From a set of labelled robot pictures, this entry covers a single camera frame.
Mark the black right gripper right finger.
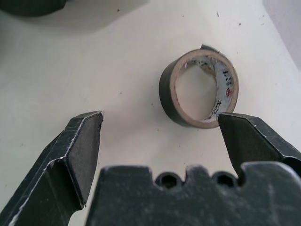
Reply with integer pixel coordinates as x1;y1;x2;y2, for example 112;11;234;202
217;112;301;179

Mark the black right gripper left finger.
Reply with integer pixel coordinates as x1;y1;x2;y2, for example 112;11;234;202
0;110;104;226

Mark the black electrical tape roll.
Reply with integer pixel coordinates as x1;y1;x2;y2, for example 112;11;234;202
158;44;238;129

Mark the black plastic tool case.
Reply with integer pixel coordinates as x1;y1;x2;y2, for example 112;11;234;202
0;0;69;17

